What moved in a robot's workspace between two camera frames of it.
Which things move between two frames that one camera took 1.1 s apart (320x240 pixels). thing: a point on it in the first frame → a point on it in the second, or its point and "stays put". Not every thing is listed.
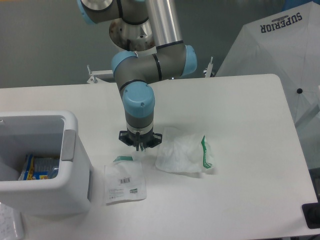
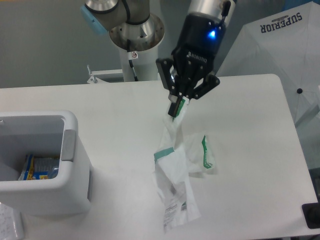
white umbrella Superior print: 286,44 stays put
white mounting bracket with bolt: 93,79 stays put
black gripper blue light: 145,139 → 200,41
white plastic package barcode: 124,180 → 180,203
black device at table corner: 311,212 stays put
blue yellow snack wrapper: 37,168 stays put
